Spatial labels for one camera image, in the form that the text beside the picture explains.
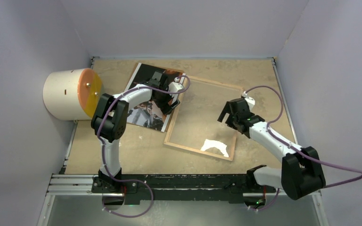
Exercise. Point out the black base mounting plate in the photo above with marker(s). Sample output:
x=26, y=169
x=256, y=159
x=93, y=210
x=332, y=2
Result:
x=134, y=199

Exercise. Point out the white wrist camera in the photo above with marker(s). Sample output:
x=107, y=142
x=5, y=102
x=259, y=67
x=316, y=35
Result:
x=176, y=86
x=250, y=101

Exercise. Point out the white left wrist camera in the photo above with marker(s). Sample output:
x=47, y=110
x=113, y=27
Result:
x=176, y=86

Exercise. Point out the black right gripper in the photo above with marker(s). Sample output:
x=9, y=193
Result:
x=227, y=109

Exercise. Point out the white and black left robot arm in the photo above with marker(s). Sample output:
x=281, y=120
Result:
x=110, y=118

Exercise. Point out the printed photo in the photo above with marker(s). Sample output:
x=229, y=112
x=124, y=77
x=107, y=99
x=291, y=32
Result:
x=148, y=114

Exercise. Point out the aluminium extrusion rail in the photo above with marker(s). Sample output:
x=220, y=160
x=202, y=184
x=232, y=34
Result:
x=71, y=185

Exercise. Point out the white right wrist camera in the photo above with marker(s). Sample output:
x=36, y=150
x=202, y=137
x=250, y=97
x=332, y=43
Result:
x=250, y=101

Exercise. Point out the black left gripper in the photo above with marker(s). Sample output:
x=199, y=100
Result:
x=165, y=106

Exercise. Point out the white cylinder with orange lid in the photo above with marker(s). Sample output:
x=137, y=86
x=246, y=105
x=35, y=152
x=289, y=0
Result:
x=72, y=95

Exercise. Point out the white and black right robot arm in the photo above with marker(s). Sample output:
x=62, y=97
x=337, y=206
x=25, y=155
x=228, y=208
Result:
x=300, y=173

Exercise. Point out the wooden picture frame with glass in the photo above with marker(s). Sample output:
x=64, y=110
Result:
x=194, y=126

